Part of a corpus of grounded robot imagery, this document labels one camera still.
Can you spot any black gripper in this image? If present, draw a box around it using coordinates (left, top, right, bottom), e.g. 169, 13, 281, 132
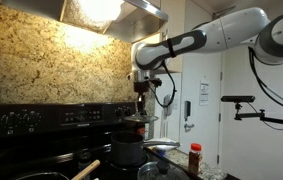
133, 80, 151, 116

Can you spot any small glass lid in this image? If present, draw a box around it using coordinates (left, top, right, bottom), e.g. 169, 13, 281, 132
123, 113, 160, 124

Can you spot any glass lid black knob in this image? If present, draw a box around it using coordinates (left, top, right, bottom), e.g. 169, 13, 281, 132
136, 160, 191, 180

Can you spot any black electric stove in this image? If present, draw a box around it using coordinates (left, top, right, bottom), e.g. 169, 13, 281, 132
0, 101, 215, 180

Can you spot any dark door lock unit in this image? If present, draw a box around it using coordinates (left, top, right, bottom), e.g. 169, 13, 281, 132
183, 100, 192, 122

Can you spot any paper notice sheet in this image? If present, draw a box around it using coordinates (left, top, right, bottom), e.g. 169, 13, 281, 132
198, 79, 211, 107

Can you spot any white door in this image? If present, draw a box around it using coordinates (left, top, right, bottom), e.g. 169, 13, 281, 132
180, 0, 223, 169

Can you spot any spice jar red cap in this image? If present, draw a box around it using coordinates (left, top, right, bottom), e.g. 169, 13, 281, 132
187, 142, 203, 176

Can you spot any stainless range hood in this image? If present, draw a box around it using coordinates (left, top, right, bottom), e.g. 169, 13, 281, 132
0, 0, 170, 44

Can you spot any dark frying pan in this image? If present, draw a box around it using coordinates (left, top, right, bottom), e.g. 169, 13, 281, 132
9, 170, 71, 180

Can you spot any white wall phone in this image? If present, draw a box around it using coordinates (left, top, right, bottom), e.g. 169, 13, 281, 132
161, 94, 174, 118

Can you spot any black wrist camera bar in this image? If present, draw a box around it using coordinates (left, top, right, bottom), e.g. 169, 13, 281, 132
149, 77, 163, 89

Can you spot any small black pot steel handle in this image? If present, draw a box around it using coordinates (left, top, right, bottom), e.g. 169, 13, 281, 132
109, 131, 181, 167

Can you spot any silver door lever handle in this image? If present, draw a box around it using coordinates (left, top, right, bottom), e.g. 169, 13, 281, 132
183, 122, 196, 132

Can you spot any wooden spoon handle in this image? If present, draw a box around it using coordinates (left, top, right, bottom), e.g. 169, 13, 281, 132
70, 159, 102, 180

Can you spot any beige wall cabinet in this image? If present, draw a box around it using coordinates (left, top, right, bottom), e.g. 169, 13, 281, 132
132, 0, 184, 75

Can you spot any black stereo camera bar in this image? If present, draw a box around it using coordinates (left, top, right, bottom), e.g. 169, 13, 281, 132
220, 95, 256, 104

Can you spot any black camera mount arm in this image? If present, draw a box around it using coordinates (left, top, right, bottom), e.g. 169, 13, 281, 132
233, 102, 283, 128

